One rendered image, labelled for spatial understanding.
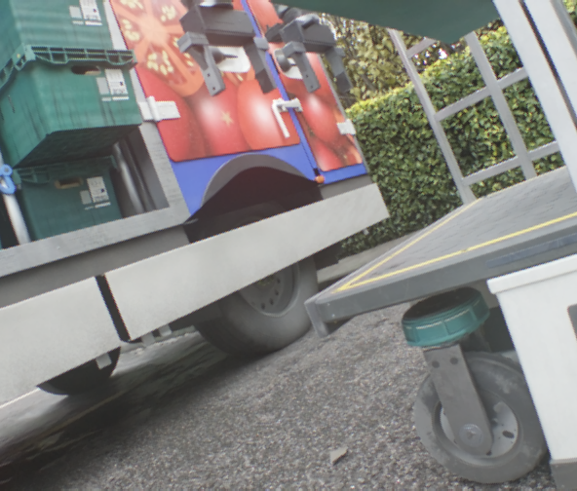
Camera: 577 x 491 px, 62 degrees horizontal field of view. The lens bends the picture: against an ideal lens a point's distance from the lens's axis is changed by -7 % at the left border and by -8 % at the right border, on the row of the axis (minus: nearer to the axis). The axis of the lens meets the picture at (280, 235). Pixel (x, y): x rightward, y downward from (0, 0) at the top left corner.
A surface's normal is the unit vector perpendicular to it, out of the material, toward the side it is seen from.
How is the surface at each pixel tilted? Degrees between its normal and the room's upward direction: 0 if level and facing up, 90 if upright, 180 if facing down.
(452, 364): 90
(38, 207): 96
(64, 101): 100
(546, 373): 90
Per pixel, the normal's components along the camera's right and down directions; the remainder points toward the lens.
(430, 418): -0.53, 0.23
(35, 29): 0.79, -0.17
